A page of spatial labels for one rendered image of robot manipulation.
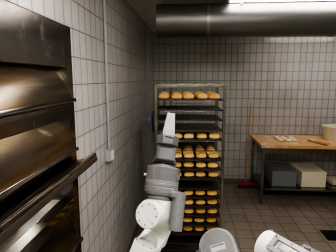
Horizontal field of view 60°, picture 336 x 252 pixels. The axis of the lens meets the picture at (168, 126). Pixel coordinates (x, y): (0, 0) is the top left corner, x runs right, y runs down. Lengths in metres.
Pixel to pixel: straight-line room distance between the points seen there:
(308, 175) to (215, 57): 2.32
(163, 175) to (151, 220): 0.11
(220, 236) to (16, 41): 0.97
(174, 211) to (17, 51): 0.83
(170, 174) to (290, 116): 4.63
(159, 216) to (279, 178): 4.08
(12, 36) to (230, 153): 4.41
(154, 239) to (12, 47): 0.83
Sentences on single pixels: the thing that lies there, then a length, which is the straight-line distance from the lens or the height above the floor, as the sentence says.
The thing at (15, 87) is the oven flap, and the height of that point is 1.80.
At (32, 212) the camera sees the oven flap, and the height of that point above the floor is 1.41.
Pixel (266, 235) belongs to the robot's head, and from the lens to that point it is 0.68.
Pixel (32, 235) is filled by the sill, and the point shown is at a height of 1.18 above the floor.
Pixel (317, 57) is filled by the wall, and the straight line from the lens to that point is 5.40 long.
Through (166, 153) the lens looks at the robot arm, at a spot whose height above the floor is 1.64.
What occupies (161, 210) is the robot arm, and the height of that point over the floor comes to 1.52.
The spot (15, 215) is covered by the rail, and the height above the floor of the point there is 1.44.
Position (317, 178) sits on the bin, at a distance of 4.90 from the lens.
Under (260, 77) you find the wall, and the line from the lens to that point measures 5.12.
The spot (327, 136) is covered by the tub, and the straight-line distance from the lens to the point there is 5.08.
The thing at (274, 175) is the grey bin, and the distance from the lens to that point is 4.69.
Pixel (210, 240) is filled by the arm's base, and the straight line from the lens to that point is 0.83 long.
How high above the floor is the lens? 1.83
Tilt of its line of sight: 9 degrees down
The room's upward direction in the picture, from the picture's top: straight up
